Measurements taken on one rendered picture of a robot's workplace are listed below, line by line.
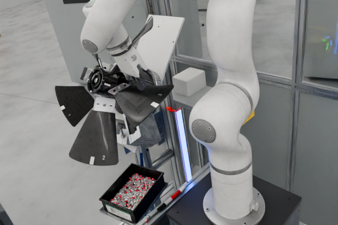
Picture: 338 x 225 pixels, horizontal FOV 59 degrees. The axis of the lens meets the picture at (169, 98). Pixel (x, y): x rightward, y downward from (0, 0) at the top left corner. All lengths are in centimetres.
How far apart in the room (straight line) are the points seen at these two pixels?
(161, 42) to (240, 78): 81
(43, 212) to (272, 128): 182
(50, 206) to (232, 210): 193
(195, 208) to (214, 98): 44
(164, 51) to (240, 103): 81
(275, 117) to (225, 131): 107
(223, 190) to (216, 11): 50
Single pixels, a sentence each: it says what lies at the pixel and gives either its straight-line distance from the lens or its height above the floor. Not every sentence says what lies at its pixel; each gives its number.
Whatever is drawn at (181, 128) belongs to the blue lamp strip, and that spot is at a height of 112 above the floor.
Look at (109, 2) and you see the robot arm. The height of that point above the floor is 159.
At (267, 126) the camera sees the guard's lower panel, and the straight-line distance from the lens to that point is 180.
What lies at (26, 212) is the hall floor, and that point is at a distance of 274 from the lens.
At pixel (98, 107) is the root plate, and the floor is 111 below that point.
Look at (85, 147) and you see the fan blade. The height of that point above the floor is 99.
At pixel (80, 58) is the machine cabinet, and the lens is 426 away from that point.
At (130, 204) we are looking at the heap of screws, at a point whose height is 84.
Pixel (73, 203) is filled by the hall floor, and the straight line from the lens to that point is 259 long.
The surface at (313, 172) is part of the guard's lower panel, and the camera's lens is 183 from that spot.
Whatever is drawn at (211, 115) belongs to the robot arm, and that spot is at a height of 135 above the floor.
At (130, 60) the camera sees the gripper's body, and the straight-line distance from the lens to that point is 94.
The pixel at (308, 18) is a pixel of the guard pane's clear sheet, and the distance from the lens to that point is 146.
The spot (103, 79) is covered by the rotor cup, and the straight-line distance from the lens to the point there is 127.
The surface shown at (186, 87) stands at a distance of 174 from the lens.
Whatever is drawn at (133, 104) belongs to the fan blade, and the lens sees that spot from 113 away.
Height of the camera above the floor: 172
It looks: 28 degrees down
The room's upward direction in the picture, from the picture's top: 10 degrees counter-clockwise
